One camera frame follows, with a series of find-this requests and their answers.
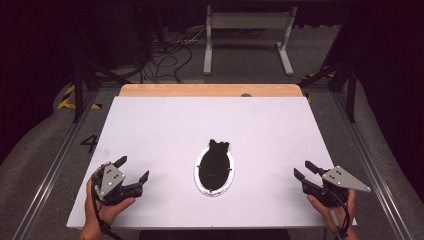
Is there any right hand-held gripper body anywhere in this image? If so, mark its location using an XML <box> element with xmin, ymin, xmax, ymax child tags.
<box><xmin>300</xmin><ymin>165</ymin><xmax>372</xmax><ymax>208</ymax></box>

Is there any white metal stand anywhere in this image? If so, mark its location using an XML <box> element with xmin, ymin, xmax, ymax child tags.
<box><xmin>202</xmin><ymin>5</ymin><xmax>299</xmax><ymax>77</ymax></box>

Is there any person's right hand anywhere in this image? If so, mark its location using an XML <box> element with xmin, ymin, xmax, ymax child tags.
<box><xmin>306</xmin><ymin>188</ymin><xmax>357</xmax><ymax>235</ymax></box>

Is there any tangle of floor cables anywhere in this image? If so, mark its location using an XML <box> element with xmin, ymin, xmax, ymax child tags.
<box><xmin>139</xmin><ymin>27</ymin><xmax>209</xmax><ymax>85</ymax></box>

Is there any black metal stand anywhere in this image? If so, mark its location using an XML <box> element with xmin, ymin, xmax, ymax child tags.
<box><xmin>297</xmin><ymin>59</ymin><xmax>360</xmax><ymax>124</ymax></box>
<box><xmin>70</xmin><ymin>59</ymin><xmax>132</xmax><ymax>124</ymax></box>

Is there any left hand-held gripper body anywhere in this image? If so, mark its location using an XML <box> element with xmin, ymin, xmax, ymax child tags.
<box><xmin>91</xmin><ymin>161</ymin><xmax>145</xmax><ymax>206</ymax></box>

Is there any aluminium floor rail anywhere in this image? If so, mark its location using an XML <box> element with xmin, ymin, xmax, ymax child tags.
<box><xmin>10</xmin><ymin>89</ymin><xmax>102</xmax><ymax>240</ymax></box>
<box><xmin>329</xmin><ymin>90</ymin><xmax>415</xmax><ymax>240</ymax></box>

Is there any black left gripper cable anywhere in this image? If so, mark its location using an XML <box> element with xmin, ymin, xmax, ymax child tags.
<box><xmin>91</xmin><ymin>176</ymin><xmax>125</xmax><ymax>240</ymax></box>

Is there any oval silver photo frame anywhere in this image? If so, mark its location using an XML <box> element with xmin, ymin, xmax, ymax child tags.
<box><xmin>193</xmin><ymin>138</ymin><xmax>236</xmax><ymax>198</ymax></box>

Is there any white table cover board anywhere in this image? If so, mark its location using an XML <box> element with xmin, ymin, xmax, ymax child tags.
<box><xmin>65</xmin><ymin>96</ymin><xmax>358</xmax><ymax>230</ymax></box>

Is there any yellow black floor tape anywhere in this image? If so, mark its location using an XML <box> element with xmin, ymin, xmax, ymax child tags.
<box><xmin>56</xmin><ymin>84</ymin><xmax>103</xmax><ymax>111</ymax></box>
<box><xmin>300</xmin><ymin>70</ymin><xmax>335</xmax><ymax>104</ymax></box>

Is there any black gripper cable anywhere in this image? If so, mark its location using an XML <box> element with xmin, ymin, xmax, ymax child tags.
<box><xmin>328</xmin><ymin>190</ymin><xmax>352</xmax><ymax>239</ymax></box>
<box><xmin>91</xmin><ymin>176</ymin><xmax>125</xmax><ymax>240</ymax></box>

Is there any person's left hand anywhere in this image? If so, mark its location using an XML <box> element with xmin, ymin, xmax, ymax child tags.
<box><xmin>84</xmin><ymin>178</ymin><xmax>137</xmax><ymax>232</ymax></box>

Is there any person's dark clothing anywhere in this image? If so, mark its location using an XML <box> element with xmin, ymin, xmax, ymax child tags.
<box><xmin>138</xmin><ymin>228</ymin><xmax>292</xmax><ymax>240</ymax></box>

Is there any thin white cable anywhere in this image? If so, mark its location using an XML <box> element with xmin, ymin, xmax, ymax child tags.
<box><xmin>329</xmin><ymin>209</ymin><xmax>342</xmax><ymax>236</ymax></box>

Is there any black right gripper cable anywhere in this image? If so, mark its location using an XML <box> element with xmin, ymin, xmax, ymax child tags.
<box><xmin>328</xmin><ymin>190</ymin><xmax>352</xmax><ymax>239</ymax></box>

